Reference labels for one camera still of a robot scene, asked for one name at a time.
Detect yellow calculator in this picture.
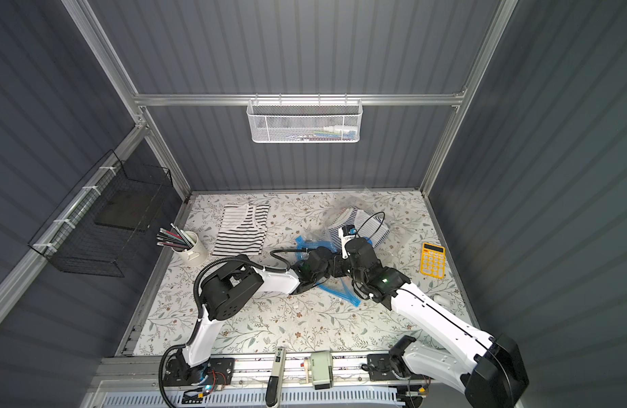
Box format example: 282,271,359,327
420,242,446,279

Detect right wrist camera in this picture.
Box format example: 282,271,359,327
338,224,357,259

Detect pale green box device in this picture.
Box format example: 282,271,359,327
303,350,333,390

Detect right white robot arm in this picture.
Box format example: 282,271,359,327
342,238,529,407

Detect pens in mug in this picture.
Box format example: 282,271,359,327
155,224,194,251

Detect white mug pen holder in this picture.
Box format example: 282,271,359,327
175,231,208,268

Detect black wire mesh basket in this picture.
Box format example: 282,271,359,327
29,154,174,278

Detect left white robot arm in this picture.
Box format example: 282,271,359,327
158,246,350,389

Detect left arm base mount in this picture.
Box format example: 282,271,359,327
161,356,236,387

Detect white wire mesh basket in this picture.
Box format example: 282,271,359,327
246,100,364,144

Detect black white handheld tool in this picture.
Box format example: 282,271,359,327
265,347,286,408

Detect clear vacuum bag blue zipper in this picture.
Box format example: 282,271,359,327
291,208,425,312

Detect markers in white basket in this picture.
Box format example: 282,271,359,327
285,125,359,142

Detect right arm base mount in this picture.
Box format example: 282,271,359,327
361,353,432,382

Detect black white striped tank top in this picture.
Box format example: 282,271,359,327
211,204,270,257

